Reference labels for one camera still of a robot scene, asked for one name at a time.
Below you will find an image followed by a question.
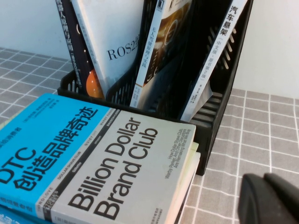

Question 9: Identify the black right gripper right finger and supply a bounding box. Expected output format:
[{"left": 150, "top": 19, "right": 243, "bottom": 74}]
[{"left": 263, "top": 172, "right": 299, "bottom": 217}]

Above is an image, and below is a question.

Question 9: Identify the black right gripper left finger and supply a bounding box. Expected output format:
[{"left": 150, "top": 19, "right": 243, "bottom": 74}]
[{"left": 239, "top": 173, "right": 299, "bottom": 224}]

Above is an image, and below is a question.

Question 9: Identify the white ROS2 book orange trim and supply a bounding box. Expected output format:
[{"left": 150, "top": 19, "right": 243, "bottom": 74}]
[{"left": 71, "top": 0, "right": 146, "bottom": 97}]

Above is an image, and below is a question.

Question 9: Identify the pale paged book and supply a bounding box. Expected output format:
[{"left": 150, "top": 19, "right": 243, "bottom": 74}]
[{"left": 177, "top": 139, "right": 202, "bottom": 224}]

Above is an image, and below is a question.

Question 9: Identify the black plastic book stand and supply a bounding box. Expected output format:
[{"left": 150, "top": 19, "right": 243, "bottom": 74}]
[{"left": 57, "top": 0, "right": 255, "bottom": 177}]

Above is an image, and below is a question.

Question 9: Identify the blue car suspension book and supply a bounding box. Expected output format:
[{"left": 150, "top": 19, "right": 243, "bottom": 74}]
[{"left": 179, "top": 0, "right": 250, "bottom": 122}]

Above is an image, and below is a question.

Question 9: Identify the Billion Dollar Brand Club book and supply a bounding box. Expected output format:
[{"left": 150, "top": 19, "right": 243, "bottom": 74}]
[{"left": 0, "top": 92, "right": 197, "bottom": 224}]

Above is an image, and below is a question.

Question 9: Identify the white spine driverless car book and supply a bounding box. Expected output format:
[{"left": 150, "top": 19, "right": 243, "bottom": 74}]
[{"left": 129, "top": 0, "right": 195, "bottom": 111}]

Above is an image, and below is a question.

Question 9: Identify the dark navy mobile robot book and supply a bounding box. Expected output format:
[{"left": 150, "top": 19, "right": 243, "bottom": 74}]
[{"left": 54, "top": 0, "right": 106, "bottom": 100}]

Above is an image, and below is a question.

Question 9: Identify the blue cover book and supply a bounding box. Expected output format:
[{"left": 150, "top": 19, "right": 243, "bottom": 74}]
[{"left": 0, "top": 205, "right": 51, "bottom": 224}]

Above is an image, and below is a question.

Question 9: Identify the grey checked tablecloth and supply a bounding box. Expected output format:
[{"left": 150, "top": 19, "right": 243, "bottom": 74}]
[{"left": 0, "top": 46, "right": 299, "bottom": 224}]

